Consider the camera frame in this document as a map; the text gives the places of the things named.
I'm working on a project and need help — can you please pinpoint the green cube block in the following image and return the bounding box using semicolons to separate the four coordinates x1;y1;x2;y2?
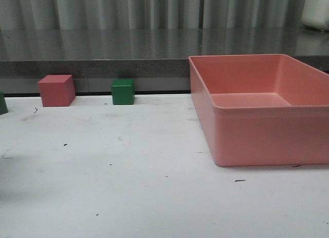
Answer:
111;79;135;105

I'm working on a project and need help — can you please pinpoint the dark stone counter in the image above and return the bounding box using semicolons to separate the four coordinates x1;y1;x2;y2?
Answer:
1;27;328;96

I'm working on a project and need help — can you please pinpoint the pink plastic bin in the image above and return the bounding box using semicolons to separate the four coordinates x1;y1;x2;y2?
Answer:
189;54;328;167

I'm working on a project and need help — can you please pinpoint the pink cube block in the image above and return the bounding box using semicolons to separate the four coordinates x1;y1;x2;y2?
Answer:
38;75;76;107

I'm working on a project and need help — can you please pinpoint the green block at left edge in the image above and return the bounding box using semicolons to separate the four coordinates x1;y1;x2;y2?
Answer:
0;91;8;115

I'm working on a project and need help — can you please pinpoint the white appliance in background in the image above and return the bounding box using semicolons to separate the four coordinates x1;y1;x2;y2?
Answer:
301;0;328;31

